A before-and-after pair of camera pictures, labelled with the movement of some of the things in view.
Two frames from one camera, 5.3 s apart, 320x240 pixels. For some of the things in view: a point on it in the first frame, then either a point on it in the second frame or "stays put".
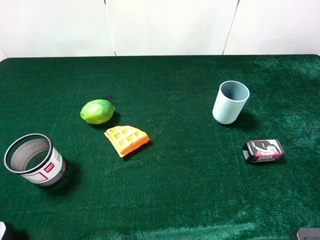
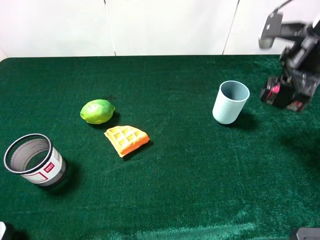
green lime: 97,111 stays put
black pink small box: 257,151 to 276,92
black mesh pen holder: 33,156 stays put
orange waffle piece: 126,139 stays put
